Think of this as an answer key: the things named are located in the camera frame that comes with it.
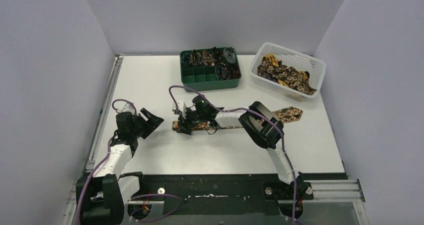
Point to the rolled brown patterned tie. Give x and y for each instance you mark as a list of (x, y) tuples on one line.
[(196, 58)]

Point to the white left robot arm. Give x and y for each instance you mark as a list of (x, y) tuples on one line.
[(106, 177)]

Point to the rolled tan patterned tie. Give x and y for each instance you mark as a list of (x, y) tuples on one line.
[(208, 58)]

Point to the rolled dark red tie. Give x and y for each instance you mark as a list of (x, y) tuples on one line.
[(234, 71)]

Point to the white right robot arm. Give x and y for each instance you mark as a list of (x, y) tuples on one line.
[(263, 127)]

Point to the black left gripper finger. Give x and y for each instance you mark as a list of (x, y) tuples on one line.
[(150, 117), (148, 127)]

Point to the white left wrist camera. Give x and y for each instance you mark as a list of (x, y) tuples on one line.
[(128, 107)]

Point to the rolled blue red tie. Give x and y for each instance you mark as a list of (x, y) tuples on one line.
[(221, 72)]

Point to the rolled dark patterned tie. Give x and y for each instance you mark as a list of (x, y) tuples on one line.
[(218, 55)]

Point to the white plastic mesh basket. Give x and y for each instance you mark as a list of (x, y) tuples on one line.
[(290, 58)]

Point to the rolled blue striped tie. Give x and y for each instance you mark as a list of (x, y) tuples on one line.
[(186, 60)]

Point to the rolled light blue tie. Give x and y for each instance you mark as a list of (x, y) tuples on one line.
[(230, 54)]

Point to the green divided organizer tray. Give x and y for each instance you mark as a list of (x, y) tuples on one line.
[(203, 78)]

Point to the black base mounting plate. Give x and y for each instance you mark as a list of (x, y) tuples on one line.
[(149, 197)]

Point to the pile of patterned ties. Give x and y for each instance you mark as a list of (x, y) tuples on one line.
[(274, 70)]

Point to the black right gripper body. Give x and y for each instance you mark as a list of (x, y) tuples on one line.
[(194, 116)]

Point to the orange green patterned tie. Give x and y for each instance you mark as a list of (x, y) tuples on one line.
[(286, 115)]

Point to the aluminium frame rail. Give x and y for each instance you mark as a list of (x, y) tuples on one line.
[(71, 205)]

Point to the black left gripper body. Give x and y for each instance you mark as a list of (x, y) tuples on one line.
[(144, 121)]

